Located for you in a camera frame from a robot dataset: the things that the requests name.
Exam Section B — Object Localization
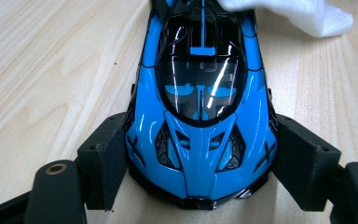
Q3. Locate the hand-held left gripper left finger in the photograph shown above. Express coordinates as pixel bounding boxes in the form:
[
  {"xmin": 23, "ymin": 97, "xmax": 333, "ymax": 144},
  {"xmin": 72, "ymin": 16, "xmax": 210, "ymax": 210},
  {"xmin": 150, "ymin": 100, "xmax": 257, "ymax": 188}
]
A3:
[{"xmin": 76, "ymin": 112, "xmax": 129, "ymax": 213}]

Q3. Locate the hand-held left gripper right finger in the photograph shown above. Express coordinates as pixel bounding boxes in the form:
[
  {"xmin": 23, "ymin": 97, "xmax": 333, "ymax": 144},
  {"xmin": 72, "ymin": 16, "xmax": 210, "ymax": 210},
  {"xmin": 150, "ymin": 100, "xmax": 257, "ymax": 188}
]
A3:
[{"xmin": 272, "ymin": 113, "xmax": 343, "ymax": 213}]

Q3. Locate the blue toy car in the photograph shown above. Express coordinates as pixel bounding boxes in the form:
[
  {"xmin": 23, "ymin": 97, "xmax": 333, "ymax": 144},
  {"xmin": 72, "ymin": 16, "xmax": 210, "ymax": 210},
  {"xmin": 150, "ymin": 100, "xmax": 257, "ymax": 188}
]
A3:
[{"xmin": 124, "ymin": 0, "xmax": 280, "ymax": 211}]

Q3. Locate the white wet wipe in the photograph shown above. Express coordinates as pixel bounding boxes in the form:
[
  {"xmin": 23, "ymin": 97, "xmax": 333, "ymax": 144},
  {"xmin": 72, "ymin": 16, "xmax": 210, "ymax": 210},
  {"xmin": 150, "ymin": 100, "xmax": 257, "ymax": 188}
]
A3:
[{"xmin": 216, "ymin": 0, "xmax": 354, "ymax": 38}]

